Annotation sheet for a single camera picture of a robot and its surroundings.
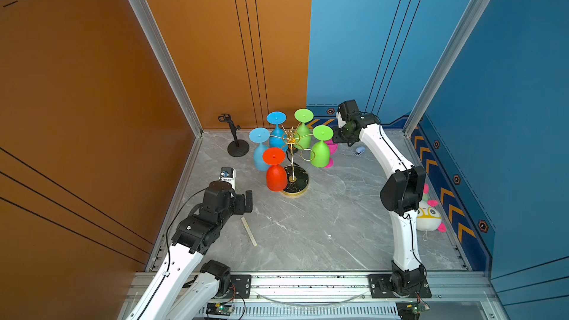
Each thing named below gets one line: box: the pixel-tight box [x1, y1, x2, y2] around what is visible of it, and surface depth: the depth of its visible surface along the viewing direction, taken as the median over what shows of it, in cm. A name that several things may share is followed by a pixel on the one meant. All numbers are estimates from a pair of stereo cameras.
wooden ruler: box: [240, 216, 258, 248], surface depth 87 cm
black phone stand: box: [217, 113, 250, 158], surface depth 107 cm
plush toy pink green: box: [416, 183, 447, 241], surface depth 84 cm
